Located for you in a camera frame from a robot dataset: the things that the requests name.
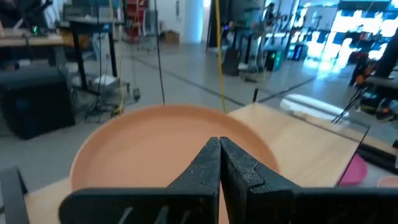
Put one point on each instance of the black floor box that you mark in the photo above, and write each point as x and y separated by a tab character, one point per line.
231	62

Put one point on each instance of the black table with legs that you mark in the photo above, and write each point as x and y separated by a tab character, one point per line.
79	62

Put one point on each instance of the white column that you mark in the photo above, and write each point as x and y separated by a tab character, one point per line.
193	21

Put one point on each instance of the large black box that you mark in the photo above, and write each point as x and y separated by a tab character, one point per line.
34	102

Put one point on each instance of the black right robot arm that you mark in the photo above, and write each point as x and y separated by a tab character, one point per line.
388	59

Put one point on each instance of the orange plate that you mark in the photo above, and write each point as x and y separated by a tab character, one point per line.
149	149

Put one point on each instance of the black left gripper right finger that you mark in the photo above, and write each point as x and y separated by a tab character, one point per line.
245	183

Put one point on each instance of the black computer tower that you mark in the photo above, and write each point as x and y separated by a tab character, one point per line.
273	59

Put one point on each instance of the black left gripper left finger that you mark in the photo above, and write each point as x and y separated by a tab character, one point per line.
199	183

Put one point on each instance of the wooden work table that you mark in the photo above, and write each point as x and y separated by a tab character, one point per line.
31	40

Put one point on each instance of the cardboard box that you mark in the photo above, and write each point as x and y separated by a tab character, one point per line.
170	37

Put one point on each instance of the pink plate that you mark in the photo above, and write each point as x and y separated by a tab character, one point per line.
356	174

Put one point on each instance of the person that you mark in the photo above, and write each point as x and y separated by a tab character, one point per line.
270	12

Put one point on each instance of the large peach plate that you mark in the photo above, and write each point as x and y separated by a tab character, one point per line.
390	183

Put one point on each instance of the red rack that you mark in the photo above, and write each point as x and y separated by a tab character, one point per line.
135	18

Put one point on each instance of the grey power adapter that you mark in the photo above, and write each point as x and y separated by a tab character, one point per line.
136	94

